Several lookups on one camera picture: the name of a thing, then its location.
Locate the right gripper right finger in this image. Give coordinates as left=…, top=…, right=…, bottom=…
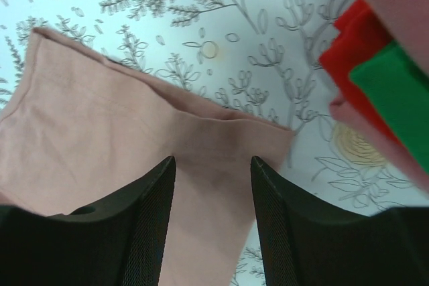
left=251, top=157, right=428, bottom=286

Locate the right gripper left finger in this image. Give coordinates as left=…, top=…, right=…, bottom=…
left=1, top=157, right=176, bottom=285

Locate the dusty pink printed t-shirt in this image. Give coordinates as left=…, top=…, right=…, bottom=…
left=1, top=27, right=294, bottom=285

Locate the bottom pink folded t-shirt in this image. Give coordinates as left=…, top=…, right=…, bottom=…
left=329, top=94, right=428, bottom=192

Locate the green folded t-shirt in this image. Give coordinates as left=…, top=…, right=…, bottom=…
left=349, top=42, right=428, bottom=171

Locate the floral patterned table mat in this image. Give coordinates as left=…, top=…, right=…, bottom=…
left=1, top=0, right=428, bottom=285

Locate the lower red folded t-shirt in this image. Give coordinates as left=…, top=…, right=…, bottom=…
left=319, top=0, right=404, bottom=147

